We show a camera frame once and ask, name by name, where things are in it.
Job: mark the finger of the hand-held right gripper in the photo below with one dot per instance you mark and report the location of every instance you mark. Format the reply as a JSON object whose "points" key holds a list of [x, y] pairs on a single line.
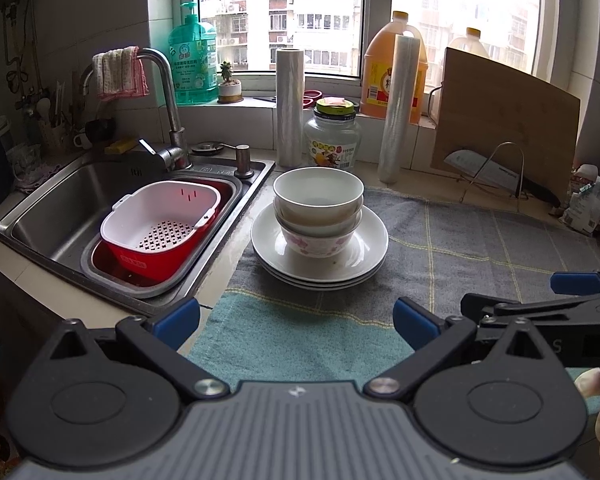
{"points": [[480, 307], [575, 282]]}

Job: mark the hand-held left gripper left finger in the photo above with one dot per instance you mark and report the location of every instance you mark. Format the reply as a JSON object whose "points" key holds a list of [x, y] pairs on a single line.
{"points": [[180, 319]]}

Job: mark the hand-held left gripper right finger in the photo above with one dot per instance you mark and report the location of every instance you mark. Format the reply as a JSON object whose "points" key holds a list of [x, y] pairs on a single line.
{"points": [[415, 324]]}

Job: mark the white plate with fruit print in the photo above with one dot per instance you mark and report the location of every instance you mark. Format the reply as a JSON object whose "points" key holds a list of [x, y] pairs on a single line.
{"points": [[370, 240], [320, 288]]}

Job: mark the white plate with center stain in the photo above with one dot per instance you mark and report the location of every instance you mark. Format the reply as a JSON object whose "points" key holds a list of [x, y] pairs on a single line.
{"points": [[320, 284]]}

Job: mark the pink floral white bowl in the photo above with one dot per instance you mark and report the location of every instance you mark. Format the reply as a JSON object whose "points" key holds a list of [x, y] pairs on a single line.
{"points": [[315, 245]]}

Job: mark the white ceramic bowl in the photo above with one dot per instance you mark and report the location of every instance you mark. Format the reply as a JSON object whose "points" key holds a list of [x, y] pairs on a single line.
{"points": [[320, 225], [315, 185]]}

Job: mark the grey-rimmed sink drain tray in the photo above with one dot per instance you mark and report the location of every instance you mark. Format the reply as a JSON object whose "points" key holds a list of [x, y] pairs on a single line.
{"points": [[155, 294]]}

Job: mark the white seasoning bag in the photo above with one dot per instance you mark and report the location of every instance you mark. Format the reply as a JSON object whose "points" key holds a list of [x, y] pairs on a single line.
{"points": [[582, 205]]}

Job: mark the grey and teal checked towel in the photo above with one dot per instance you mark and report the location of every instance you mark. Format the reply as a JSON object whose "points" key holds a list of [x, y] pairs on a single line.
{"points": [[430, 245]]}

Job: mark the steel soap dispenser pump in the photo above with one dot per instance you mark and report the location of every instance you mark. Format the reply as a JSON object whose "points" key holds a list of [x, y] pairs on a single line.
{"points": [[244, 160]]}

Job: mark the stainless steel sink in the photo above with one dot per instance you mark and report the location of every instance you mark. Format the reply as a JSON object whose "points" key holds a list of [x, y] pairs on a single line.
{"points": [[55, 200]]}

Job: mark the steel sink strainer plug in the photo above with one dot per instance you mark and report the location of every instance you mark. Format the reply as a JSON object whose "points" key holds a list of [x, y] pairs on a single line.
{"points": [[207, 147]]}

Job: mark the yellow sponge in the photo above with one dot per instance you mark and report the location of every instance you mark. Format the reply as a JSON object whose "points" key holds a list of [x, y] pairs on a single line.
{"points": [[120, 147]]}

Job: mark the bamboo cutting board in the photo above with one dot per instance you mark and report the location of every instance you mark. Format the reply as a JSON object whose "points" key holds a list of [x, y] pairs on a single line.
{"points": [[505, 110]]}

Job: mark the glass jar with yellow-green lid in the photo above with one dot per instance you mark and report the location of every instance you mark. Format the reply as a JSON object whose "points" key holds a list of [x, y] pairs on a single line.
{"points": [[330, 140]]}

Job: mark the small white mug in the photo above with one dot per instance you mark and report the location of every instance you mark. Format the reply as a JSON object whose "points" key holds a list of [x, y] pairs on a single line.
{"points": [[82, 141]]}

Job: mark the clear cling film roll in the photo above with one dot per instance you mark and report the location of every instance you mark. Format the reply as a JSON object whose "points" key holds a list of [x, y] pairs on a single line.
{"points": [[400, 110]]}

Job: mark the steel kitchen faucet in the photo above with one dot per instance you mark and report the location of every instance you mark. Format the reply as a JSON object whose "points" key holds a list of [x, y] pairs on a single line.
{"points": [[167, 100]]}

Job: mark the utensil holder with utensils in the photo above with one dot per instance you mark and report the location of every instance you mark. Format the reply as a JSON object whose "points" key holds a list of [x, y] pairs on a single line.
{"points": [[55, 135]]}

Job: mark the small potted plant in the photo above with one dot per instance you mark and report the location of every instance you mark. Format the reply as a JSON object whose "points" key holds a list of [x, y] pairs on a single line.
{"points": [[230, 91]]}

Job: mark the white plastic bag roll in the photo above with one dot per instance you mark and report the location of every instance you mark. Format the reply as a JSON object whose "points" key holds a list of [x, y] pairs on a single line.
{"points": [[290, 110]]}

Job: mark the green detergent pump bottle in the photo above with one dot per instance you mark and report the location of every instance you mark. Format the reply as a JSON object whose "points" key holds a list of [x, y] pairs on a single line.
{"points": [[192, 70]]}

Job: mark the pink and white dishcloth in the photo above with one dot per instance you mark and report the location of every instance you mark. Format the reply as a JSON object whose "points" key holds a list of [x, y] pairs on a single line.
{"points": [[120, 72]]}

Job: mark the orange liquid plastic jug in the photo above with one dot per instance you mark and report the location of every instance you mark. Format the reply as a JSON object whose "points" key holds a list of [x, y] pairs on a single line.
{"points": [[377, 70]]}

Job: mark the pale liquid plastic jug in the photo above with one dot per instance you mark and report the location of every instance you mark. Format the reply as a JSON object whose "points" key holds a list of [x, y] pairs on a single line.
{"points": [[472, 42]]}

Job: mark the window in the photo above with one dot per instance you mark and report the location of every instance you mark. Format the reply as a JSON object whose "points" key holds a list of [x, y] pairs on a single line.
{"points": [[305, 10]]}

